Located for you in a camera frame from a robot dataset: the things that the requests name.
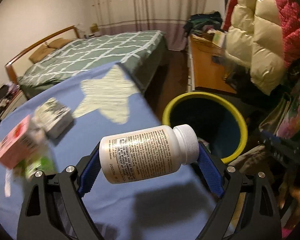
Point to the green lid jar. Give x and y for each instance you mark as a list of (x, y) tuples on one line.
[(35, 162)]

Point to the clothes pile on cabinet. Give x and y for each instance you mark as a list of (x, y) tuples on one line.
[(200, 22)]

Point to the blue star tablecloth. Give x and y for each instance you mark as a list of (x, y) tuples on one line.
[(173, 206)]

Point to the white cardboard box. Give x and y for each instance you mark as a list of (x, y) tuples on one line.
[(53, 117)]

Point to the white nightstand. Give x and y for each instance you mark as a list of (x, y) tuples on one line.
[(18, 99)]

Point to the cream puffer jacket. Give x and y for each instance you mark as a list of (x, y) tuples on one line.
[(254, 40)]

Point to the pink white curtain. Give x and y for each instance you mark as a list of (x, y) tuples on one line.
[(170, 16)]

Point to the pink strawberry milk carton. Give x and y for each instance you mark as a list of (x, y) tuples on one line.
[(21, 142)]

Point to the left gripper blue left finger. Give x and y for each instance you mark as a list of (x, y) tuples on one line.
[(88, 169)]

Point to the yellow rimmed trash bin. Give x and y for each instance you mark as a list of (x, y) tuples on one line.
[(214, 119)]

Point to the yellow box on far nightstand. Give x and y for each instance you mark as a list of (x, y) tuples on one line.
[(94, 28)]

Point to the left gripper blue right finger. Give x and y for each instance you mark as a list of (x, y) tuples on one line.
[(211, 174)]

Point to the green plaid duvet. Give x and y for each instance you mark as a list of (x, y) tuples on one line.
[(140, 52)]

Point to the right brown pillow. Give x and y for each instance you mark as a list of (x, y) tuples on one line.
[(59, 43)]

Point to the left brown pillow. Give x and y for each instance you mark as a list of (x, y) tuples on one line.
[(40, 53)]

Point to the wooden low cabinet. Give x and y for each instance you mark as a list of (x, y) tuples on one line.
[(204, 73)]

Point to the red puffer jacket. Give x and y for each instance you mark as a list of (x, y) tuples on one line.
[(289, 15)]

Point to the pink floral bag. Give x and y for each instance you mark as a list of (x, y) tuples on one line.
[(290, 124)]

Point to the brown pillow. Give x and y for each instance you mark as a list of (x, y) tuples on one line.
[(40, 53), (59, 43)]

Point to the white pill bottle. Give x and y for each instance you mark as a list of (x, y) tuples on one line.
[(147, 153)]

